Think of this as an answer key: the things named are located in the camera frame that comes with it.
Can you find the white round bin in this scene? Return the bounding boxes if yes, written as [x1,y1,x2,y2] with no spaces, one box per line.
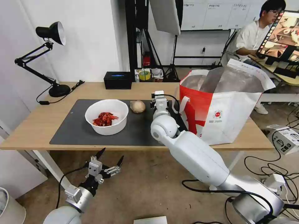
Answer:
[0,186,26,224]

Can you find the black box with blue light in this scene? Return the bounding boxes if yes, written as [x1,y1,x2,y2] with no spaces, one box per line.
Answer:
[104,72,132,90]

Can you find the red white takeout bag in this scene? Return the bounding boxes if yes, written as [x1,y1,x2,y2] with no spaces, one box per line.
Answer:
[179,58,277,146]

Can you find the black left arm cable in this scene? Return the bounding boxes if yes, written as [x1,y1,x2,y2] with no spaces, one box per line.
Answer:
[56,167,90,209]

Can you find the white plastic container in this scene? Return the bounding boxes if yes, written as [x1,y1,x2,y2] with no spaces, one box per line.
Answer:
[152,68,164,82]

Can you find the white robot front shell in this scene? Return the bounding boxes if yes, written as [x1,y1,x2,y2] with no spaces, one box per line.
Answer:
[133,216,168,224]

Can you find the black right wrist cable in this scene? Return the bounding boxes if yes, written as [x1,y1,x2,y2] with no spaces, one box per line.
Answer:
[163,94,181,115]

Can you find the whiteboard with writing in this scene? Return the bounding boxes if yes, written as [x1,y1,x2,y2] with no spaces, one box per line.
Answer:
[181,0,267,31]

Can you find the black desk lamp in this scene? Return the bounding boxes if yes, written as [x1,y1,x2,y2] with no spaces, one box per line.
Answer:
[14,21,71,98]

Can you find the black metal rack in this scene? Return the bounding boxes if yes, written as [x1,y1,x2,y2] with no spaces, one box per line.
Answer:
[125,0,164,82]

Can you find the black floor cable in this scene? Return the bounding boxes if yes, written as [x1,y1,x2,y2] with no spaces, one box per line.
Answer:
[244,156,299,187]

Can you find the wooden table with white legs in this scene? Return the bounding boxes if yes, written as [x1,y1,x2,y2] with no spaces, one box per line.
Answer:
[0,81,275,185]

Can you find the dark grey table mat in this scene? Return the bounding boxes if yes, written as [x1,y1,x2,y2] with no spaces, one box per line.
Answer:
[49,99,188,147]

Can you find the computer monitor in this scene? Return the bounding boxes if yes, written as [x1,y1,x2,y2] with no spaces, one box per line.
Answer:
[255,10,299,66]

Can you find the pale wooden desk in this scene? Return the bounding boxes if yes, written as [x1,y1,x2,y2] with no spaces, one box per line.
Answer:
[247,55,299,105]

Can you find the black tripod light stand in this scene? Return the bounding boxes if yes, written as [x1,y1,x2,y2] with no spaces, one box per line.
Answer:
[163,34,181,82]

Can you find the person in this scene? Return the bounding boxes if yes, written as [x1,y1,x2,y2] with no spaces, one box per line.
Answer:
[230,0,287,115]

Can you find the white printed cardboard box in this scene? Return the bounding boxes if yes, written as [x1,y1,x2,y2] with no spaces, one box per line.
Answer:
[266,125,299,156]

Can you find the black lamp cable with switch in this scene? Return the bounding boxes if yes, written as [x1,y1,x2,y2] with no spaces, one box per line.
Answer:
[36,80,85,105]

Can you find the red crayfish shells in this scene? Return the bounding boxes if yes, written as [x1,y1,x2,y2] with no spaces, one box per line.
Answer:
[92,112,120,127]

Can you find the yellow tape roll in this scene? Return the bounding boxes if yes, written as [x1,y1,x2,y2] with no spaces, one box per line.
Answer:
[139,69,151,81]

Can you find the white power adapter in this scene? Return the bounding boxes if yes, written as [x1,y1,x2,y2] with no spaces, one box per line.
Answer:
[265,174,287,195]

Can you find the white softbox light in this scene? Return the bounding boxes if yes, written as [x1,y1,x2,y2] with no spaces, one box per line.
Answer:
[149,0,184,36]

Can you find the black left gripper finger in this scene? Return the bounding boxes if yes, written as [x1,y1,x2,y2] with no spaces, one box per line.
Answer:
[84,147,106,169]
[104,156,125,175]

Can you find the white round bowl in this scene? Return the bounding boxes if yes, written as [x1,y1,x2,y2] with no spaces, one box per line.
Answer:
[84,99,129,136]

